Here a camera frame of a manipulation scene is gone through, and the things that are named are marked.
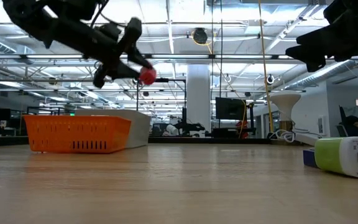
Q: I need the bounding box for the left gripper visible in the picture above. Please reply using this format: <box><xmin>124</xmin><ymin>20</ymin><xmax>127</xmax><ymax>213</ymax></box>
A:
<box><xmin>57</xmin><ymin>17</ymin><xmax>154</xmax><ymax>89</ymax></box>

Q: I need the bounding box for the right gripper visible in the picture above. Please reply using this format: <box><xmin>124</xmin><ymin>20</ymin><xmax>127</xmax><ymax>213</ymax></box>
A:
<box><xmin>286</xmin><ymin>0</ymin><xmax>358</xmax><ymax>73</ymax></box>

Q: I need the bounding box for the small red cube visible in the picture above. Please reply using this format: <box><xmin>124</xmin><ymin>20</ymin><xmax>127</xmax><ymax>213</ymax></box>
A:
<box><xmin>139</xmin><ymin>67</ymin><xmax>157</xmax><ymax>86</ymax></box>

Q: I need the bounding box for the green and white charger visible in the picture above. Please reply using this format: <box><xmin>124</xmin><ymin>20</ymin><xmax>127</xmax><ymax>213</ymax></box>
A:
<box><xmin>314</xmin><ymin>136</ymin><xmax>358</xmax><ymax>180</ymax></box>

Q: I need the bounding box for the dark blue box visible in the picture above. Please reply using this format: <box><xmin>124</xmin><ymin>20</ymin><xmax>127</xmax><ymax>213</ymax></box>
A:
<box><xmin>302</xmin><ymin>148</ymin><xmax>320</xmax><ymax>169</ymax></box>

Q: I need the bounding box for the office chair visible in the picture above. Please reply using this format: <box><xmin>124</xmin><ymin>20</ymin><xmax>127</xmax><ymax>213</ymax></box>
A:
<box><xmin>336</xmin><ymin>105</ymin><xmax>351</xmax><ymax>138</ymax></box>

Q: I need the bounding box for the grey plastic bin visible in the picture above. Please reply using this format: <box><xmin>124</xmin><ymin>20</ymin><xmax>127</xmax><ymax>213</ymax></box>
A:
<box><xmin>75</xmin><ymin>108</ymin><xmax>152</xmax><ymax>149</ymax></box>

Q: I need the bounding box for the white desk lamp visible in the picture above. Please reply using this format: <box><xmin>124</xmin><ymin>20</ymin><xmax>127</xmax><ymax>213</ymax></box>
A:
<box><xmin>268</xmin><ymin>90</ymin><xmax>303</xmax><ymax>146</ymax></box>

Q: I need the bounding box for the orange plastic basket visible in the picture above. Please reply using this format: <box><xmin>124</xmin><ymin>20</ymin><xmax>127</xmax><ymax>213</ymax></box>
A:
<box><xmin>23</xmin><ymin>114</ymin><xmax>132</xmax><ymax>154</ymax></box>

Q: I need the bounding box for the person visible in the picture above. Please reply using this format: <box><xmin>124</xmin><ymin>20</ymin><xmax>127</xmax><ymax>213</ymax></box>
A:
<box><xmin>344</xmin><ymin>114</ymin><xmax>358</xmax><ymax>138</ymax></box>

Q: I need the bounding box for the red background object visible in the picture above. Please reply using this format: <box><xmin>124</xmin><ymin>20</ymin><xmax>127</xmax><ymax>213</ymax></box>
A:
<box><xmin>235</xmin><ymin>120</ymin><xmax>250</xmax><ymax>139</ymax></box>

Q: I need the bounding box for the black background rig frame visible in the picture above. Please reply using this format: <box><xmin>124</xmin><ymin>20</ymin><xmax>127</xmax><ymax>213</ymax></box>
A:
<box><xmin>135</xmin><ymin>77</ymin><xmax>188</xmax><ymax>138</ymax></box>

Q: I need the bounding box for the yellow hanging cable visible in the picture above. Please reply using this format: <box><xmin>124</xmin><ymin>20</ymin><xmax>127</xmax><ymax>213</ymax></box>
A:
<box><xmin>257</xmin><ymin>0</ymin><xmax>275</xmax><ymax>134</ymax></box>

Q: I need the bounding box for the thin black hanging cable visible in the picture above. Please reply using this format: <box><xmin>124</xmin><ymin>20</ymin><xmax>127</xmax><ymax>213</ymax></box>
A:
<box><xmin>210</xmin><ymin>0</ymin><xmax>214</xmax><ymax>138</ymax></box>

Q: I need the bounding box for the black aluminium table frame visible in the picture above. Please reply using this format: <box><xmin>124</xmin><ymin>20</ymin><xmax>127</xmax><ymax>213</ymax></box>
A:
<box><xmin>0</xmin><ymin>136</ymin><xmax>358</xmax><ymax>149</ymax></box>

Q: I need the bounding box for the white coiled cable bundle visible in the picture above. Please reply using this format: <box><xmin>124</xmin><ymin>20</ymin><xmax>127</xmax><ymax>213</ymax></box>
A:
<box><xmin>273</xmin><ymin>128</ymin><xmax>323</xmax><ymax>146</ymax></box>

